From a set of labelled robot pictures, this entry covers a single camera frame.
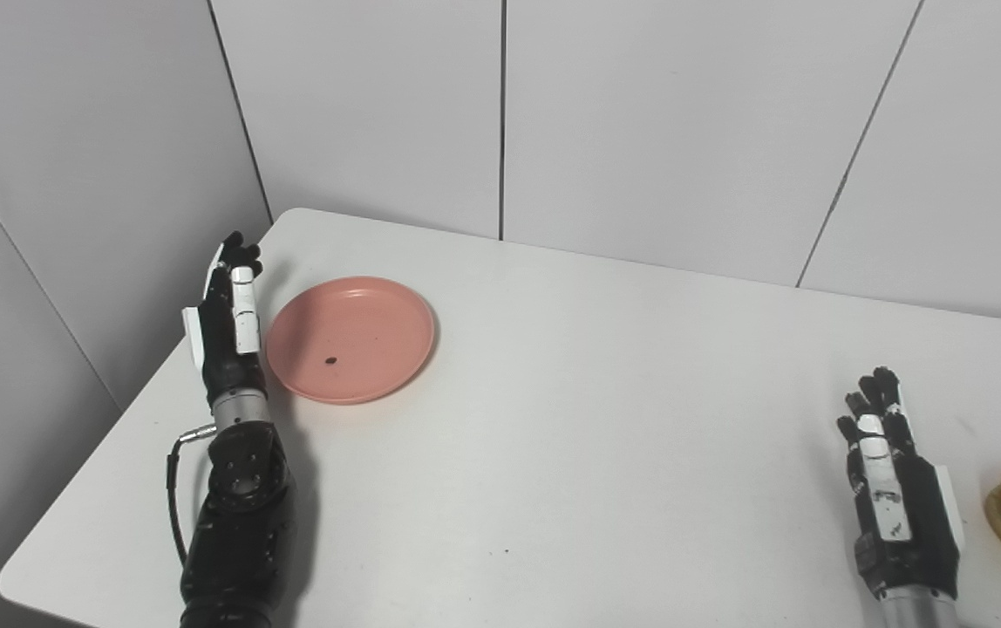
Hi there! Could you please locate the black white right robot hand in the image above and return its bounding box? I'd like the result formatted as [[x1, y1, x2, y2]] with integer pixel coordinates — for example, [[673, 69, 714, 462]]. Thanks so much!
[[835, 366, 965, 603]]

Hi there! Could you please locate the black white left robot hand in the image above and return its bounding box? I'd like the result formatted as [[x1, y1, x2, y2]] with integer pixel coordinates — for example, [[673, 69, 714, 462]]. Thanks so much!
[[182, 230, 270, 411]]

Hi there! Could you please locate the pink round plate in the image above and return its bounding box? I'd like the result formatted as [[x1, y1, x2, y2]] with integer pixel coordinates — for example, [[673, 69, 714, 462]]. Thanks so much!
[[264, 276, 438, 406]]

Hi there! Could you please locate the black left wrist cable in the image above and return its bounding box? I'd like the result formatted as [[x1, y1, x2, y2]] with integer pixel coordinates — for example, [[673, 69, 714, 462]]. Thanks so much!
[[166, 423, 219, 568]]

